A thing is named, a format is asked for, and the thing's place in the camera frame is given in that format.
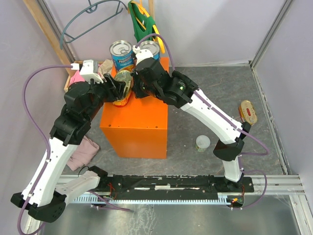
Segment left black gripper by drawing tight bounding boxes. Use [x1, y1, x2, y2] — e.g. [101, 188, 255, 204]
[85, 73, 128, 122]

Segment oval red sardine tin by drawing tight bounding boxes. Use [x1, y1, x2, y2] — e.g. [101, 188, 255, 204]
[113, 70, 134, 107]

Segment blue soup can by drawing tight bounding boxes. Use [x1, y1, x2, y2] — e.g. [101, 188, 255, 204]
[109, 40, 135, 71]

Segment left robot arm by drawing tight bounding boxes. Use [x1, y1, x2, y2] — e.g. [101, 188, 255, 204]
[11, 73, 125, 223]

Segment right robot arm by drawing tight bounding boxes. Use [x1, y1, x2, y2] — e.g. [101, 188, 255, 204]
[133, 58, 251, 191]

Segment orange box counter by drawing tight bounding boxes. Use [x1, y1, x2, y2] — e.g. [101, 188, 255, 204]
[99, 56, 170, 160]

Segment beige cloth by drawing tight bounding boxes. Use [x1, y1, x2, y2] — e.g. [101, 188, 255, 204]
[98, 59, 113, 79]

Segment pink cloth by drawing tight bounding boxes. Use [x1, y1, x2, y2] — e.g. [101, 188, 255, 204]
[69, 71, 85, 86]

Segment wooden tray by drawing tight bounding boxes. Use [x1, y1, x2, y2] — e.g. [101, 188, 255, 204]
[63, 60, 109, 93]

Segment green tank top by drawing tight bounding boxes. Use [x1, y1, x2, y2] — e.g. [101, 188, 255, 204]
[128, 0, 158, 42]

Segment teal plastic hanger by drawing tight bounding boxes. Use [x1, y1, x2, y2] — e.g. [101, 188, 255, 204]
[49, 0, 130, 49]

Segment mauve cloth on floor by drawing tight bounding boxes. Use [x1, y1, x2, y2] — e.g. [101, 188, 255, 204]
[67, 136, 100, 171]

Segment yellow plastic hanger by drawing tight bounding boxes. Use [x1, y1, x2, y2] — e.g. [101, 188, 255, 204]
[130, 0, 166, 54]

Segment wooden upright behind shirt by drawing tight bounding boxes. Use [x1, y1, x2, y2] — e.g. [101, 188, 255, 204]
[148, 0, 155, 18]

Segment can with white lid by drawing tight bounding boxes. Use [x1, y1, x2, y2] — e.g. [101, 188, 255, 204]
[195, 135, 211, 152]

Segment aluminium corner profile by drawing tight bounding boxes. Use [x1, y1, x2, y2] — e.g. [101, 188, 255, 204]
[249, 0, 294, 71]

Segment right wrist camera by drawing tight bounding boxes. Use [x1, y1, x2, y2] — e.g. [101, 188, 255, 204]
[133, 46, 153, 66]

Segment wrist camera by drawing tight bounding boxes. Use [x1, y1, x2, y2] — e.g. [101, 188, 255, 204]
[133, 46, 153, 66]
[71, 60, 104, 84]

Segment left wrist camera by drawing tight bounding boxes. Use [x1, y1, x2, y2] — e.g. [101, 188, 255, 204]
[71, 60, 104, 84]

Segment wooden post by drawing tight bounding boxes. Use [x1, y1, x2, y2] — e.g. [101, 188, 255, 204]
[23, 0, 75, 65]

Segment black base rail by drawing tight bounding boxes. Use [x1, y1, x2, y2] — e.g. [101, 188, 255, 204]
[88, 166, 254, 201]

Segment light blue cable duct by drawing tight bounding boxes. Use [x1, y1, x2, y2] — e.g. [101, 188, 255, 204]
[70, 191, 232, 204]

